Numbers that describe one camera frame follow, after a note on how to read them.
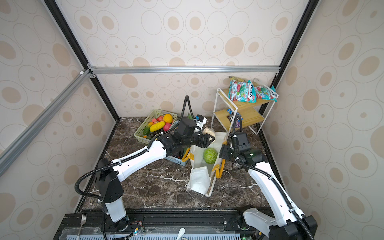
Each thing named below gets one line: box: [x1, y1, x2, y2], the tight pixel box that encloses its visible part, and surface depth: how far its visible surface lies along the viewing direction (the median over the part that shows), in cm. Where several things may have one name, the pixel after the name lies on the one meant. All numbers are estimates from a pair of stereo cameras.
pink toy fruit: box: [163, 122, 172, 132], surface depth 109 cm
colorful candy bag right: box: [254, 85, 278, 103], surface depth 85 cm
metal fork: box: [77, 212, 87, 240], surface depth 76 cm
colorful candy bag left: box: [228, 79, 257, 103], surface depth 84 cm
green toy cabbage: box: [203, 147, 218, 165], surface depth 92 cm
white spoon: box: [176, 227, 186, 240], surface depth 72 cm
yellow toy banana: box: [149, 121, 166, 132], surface depth 108 cm
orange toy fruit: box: [163, 113, 173, 124], surface depth 112 cm
